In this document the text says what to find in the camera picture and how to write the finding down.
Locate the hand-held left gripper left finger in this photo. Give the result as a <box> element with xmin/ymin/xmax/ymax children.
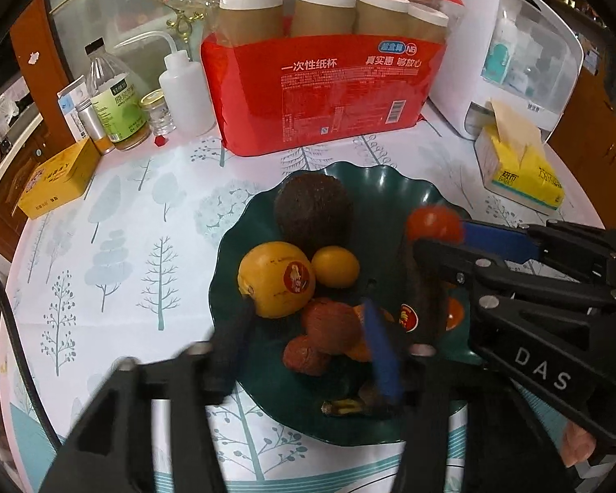
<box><xmin>41</xmin><ymin>299</ymin><xmax>258</xmax><ymax>493</ymax></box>

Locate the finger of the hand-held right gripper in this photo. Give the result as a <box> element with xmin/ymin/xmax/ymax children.
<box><xmin>461</xmin><ymin>219</ymin><xmax>616</xmax><ymax>295</ymax></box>
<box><xmin>411</xmin><ymin>237</ymin><xmax>616</xmax><ymax>345</ymax></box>

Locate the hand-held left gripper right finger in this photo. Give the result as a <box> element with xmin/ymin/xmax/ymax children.
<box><xmin>363</xmin><ymin>297</ymin><xmax>563</xmax><ymax>493</ymax></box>

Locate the large orange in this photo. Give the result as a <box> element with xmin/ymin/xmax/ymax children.
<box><xmin>352</xmin><ymin>295</ymin><xmax>466</xmax><ymax>364</ymax></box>

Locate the red cherry tomato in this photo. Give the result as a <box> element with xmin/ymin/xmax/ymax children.
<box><xmin>407</xmin><ymin>206</ymin><xmax>464</xmax><ymax>243</ymax></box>

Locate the yellow orange with sticker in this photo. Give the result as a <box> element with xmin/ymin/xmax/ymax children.
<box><xmin>237</xmin><ymin>241</ymin><xmax>317</xmax><ymax>319</ymax></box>

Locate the dark green scalloped plate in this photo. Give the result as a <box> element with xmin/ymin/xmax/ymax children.
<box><xmin>208</xmin><ymin>161</ymin><xmax>486</xmax><ymax>447</ymax></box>

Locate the person's right hand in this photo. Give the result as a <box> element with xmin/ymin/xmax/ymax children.
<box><xmin>561</xmin><ymin>418</ymin><xmax>597</xmax><ymax>469</ymax></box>

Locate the large red-brown lychee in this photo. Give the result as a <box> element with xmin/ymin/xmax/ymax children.
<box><xmin>301</xmin><ymin>298</ymin><xmax>363</xmax><ymax>356</ymax></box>

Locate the yellow tissue pack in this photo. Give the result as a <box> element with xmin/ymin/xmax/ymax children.
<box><xmin>473</xmin><ymin>99</ymin><xmax>566</xmax><ymax>211</ymax></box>

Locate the small red-brown lychee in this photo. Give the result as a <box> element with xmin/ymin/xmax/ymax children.
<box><xmin>282</xmin><ymin>335</ymin><xmax>330</xmax><ymax>377</ymax></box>

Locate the small yellow citrus fruit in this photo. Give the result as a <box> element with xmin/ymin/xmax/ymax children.
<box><xmin>310</xmin><ymin>246</ymin><xmax>361</xmax><ymax>289</ymax></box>

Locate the dark avocado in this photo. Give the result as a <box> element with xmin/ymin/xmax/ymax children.
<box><xmin>274</xmin><ymin>173</ymin><xmax>354</xmax><ymax>258</ymax></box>

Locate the white clear-front storage box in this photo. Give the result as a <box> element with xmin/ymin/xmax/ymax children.
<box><xmin>428</xmin><ymin>0</ymin><xmax>584</xmax><ymax>141</ymax></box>

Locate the red paper cup bag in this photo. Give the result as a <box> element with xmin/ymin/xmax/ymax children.
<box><xmin>200</xmin><ymin>0</ymin><xmax>466</xmax><ymax>158</ymax></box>

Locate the brown paper cup stack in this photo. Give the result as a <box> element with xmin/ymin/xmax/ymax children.
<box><xmin>354</xmin><ymin>0</ymin><xmax>410</xmax><ymax>38</ymax></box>
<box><xmin>220</xmin><ymin>0</ymin><xmax>285</xmax><ymax>45</ymax></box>
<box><xmin>290</xmin><ymin>0</ymin><xmax>358</xmax><ymax>38</ymax></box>
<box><xmin>405</xmin><ymin>2</ymin><xmax>451</xmax><ymax>45</ymax></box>

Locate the yellow cardboard box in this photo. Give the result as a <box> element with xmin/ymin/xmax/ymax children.
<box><xmin>17</xmin><ymin>136</ymin><xmax>102</xmax><ymax>220</ymax></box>

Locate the small gold-lid glass jar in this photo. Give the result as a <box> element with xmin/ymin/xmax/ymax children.
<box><xmin>140</xmin><ymin>90</ymin><xmax>178</xmax><ymax>137</ymax></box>

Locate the small aluminium bottle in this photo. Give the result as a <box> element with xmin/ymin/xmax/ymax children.
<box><xmin>76</xmin><ymin>101</ymin><xmax>115</xmax><ymax>155</ymax></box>

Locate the white squeeze bottle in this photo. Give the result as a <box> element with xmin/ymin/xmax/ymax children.
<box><xmin>135</xmin><ymin>31</ymin><xmax>216</xmax><ymax>138</ymax></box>

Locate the green label glass bottle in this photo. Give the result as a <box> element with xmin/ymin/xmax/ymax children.
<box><xmin>85</xmin><ymin>37</ymin><xmax>151</xmax><ymax>151</ymax></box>

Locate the white and blue carton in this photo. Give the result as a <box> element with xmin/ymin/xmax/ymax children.
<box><xmin>56</xmin><ymin>74</ymin><xmax>91</xmax><ymax>143</ymax></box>

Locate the frosted glass door gold ornament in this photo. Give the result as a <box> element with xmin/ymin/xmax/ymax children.
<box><xmin>46</xmin><ymin>0</ymin><xmax>227</xmax><ymax>90</ymax></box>

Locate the black cable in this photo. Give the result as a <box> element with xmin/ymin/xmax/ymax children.
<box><xmin>0</xmin><ymin>256</ymin><xmax>63</xmax><ymax>449</ymax></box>

